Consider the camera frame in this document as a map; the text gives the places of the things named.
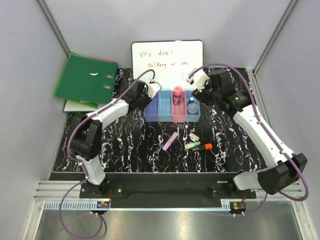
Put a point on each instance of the white green paper folder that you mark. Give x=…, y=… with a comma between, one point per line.
x=74, y=106

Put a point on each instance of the green ring binder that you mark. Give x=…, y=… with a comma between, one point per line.
x=86, y=80

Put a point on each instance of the light blue plastic bin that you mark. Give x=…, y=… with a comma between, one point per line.
x=165, y=106

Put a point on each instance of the purple plastic bin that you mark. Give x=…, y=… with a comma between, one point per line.
x=151, y=112

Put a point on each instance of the white small eraser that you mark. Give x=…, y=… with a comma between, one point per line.
x=194, y=137

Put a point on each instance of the clear round clip jar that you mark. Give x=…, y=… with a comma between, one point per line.
x=192, y=109

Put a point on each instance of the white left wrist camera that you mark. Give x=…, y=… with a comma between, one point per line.
x=153, y=88

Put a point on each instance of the blue plastic end bin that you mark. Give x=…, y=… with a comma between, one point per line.
x=192, y=118

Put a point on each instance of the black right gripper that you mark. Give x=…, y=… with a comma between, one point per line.
x=201, y=95

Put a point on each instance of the black orange highlighter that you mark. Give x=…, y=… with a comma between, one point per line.
x=203, y=147

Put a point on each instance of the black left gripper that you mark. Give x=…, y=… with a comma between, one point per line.
x=145, y=92

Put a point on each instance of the white dry-erase board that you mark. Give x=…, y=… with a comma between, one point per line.
x=172, y=61

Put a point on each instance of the green correction tape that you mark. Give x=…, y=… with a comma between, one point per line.
x=192, y=145

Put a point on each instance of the pink cartoon crayon tube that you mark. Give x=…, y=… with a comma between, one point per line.
x=176, y=95

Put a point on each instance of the blue cap small bottle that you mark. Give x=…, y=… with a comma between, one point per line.
x=191, y=100

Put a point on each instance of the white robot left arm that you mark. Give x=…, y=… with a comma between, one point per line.
x=85, y=141

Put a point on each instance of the lilac eraser stick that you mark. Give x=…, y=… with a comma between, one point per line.
x=170, y=141

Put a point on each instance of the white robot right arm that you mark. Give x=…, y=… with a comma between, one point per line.
x=283, y=166

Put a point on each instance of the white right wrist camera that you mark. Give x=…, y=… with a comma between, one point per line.
x=198, y=79

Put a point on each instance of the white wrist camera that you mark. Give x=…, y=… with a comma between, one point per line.
x=153, y=88
x=198, y=79

